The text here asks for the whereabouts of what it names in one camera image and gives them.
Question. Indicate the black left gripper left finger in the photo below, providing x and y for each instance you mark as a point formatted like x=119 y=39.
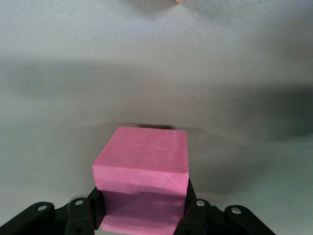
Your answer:
x=78 y=215

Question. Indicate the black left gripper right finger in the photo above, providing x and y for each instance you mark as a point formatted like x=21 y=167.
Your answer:
x=203 y=218

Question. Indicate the red foam cube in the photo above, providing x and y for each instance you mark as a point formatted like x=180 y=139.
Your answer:
x=146 y=159

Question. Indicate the large table cover sheet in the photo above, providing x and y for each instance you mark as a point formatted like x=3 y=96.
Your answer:
x=73 y=73

